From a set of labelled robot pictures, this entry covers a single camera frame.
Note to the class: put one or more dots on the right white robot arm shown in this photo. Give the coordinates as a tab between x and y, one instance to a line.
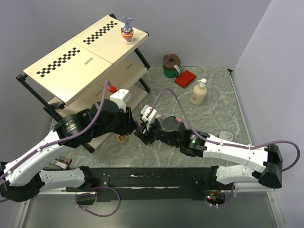
262	165

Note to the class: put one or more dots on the beige soap pump bottle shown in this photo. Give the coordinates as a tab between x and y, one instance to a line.
199	92

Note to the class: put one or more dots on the beige three-tier shelf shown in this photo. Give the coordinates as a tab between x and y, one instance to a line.
71	77

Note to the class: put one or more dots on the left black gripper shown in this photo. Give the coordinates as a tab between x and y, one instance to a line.
129	121

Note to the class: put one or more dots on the pink clover donut toy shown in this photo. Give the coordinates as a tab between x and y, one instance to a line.
122	138

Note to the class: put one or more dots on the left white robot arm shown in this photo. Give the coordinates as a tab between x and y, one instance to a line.
25	177

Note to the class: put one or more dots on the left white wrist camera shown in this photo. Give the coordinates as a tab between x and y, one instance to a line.
121	97

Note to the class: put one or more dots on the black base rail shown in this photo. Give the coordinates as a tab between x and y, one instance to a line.
128	183

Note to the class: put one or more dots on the purple sitting bunny toy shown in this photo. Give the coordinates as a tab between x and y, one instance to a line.
139	126

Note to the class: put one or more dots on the red box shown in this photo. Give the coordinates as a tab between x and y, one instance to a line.
185	79

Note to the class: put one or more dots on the brown green plush toy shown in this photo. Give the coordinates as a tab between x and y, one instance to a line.
171	66

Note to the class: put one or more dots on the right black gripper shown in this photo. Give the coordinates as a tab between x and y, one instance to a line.
145	134

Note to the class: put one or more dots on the brown snack packet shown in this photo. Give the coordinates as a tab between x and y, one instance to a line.
62	162

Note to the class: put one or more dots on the pink white small toy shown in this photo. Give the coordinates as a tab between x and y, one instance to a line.
159	116

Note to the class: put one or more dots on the tin can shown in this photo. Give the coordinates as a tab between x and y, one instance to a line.
226	135

